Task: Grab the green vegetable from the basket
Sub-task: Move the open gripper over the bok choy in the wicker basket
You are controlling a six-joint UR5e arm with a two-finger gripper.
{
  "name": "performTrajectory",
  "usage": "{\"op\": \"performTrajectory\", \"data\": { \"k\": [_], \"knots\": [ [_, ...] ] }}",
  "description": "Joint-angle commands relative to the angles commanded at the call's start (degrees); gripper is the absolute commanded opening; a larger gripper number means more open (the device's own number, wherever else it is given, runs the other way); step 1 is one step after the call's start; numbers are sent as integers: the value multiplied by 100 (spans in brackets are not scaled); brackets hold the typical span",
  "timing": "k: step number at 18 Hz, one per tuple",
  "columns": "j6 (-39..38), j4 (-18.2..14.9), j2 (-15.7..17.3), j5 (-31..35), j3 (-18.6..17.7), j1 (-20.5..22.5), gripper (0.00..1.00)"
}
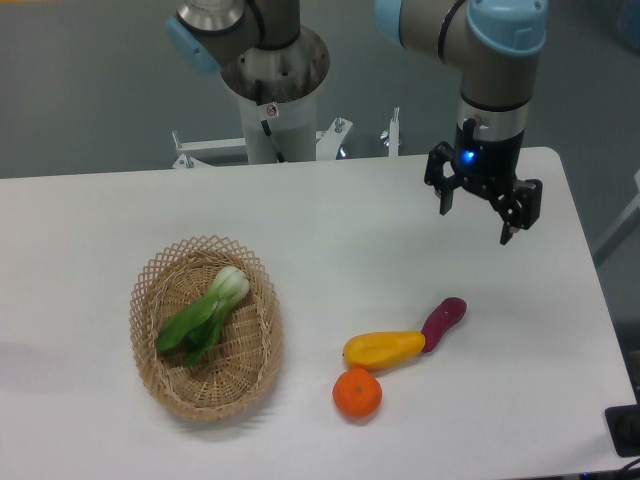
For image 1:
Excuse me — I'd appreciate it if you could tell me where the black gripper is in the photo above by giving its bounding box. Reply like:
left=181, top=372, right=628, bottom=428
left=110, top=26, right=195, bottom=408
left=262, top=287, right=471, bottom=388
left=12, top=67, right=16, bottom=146
left=424, top=119, right=543, bottom=245

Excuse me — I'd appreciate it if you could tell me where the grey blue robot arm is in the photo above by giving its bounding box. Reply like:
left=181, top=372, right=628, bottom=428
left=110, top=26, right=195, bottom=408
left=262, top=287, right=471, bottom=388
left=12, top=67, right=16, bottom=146
left=165, top=1, right=548, bottom=242

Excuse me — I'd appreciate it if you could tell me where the woven wicker basket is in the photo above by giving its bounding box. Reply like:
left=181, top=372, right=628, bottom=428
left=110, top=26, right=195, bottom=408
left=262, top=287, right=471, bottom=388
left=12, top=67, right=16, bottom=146
left=130, top=236, right=284, bottom=421

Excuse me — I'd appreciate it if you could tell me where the purple sweet potato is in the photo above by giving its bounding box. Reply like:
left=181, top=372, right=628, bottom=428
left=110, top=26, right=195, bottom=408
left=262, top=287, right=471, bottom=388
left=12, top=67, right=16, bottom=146
left=421, top=297, right=467, bottom=354

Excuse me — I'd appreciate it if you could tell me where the yellow papaya half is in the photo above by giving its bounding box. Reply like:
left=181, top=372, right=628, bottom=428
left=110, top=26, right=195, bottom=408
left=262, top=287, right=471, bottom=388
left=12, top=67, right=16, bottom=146
left=343, top=331, right=426, bottom=371

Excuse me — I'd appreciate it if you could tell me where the orange tangerine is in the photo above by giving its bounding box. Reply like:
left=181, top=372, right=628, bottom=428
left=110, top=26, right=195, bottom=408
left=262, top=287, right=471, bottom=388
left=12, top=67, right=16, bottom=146
left=332, top=368, right=383, bottom=419

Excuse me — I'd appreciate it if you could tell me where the black device at edge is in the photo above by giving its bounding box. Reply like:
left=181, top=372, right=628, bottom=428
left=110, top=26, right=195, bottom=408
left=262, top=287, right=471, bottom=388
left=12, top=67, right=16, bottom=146
left=605, top=404, right=639, bottom=458

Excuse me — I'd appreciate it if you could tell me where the green bok choy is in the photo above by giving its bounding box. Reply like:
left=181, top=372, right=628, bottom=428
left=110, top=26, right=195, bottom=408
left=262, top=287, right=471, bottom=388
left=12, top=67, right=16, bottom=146
left=156, top=266, right=250, bottom=367

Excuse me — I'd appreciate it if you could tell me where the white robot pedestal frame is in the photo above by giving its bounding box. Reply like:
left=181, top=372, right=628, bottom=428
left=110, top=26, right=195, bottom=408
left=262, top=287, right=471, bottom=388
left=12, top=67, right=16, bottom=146
left=170, top=94, right=402, bottom=170

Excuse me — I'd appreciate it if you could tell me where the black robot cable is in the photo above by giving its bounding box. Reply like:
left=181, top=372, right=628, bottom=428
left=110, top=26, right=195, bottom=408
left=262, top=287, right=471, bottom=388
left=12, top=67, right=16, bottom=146
left=254, top=79, right=287, bottom=164

